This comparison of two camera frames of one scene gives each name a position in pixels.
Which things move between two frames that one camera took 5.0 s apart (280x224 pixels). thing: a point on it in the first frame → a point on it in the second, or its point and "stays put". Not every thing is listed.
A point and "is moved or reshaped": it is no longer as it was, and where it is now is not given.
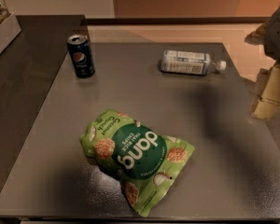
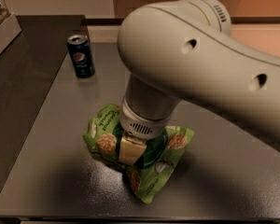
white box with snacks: (4, 24) stays put
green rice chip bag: (145, 161) is moved or reshaped
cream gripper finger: (275, 91) → (131, 149)
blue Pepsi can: (81, 57) stays put
